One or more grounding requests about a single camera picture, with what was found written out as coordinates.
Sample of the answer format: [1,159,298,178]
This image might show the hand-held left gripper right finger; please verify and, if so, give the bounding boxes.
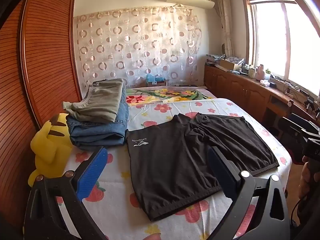
[207,145,290,240]

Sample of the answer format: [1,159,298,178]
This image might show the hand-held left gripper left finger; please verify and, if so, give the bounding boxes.
[24,146,109,240]

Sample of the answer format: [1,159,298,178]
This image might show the black pants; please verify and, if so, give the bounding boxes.
[126,112,280,222]

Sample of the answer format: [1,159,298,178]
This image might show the person's right hand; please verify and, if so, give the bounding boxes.
[298,155,312,202]

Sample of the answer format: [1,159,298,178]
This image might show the floral bed sheet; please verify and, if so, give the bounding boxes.
[54,97,293,240]

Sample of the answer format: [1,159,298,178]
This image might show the folded blue jeans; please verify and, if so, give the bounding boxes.
[66,85,129,150]

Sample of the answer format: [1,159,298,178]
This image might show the yellow plush toy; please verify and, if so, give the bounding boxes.
[28,113,73,188]

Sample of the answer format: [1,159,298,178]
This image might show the folded green garment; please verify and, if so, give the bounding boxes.
[62,78,127,124]

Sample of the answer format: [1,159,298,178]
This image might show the long wooden cabinet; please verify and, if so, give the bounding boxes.
[204,64,320,130]

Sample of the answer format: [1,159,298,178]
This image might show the floral pillow cover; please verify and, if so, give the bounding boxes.
[125,85,215,107]

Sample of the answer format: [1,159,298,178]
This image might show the cardboard box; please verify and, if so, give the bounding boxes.
[219,59,240,71]

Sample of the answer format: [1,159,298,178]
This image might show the pile of papers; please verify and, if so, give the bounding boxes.
[205,54,225,66]

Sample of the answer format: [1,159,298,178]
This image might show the blue bag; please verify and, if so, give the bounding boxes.
[146,74,167,87]

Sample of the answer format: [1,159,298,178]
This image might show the wooden framed window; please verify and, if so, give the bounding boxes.
[240,0,320,100]

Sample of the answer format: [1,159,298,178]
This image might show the circle patterned sheer curtain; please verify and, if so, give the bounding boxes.
[73,5,203,87]

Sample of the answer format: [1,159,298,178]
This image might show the wooden slatted wardrobe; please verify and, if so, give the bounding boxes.
[0,0,83,230]

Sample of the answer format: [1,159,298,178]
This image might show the cream window curtain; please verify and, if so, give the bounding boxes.
[215,0,234,57]

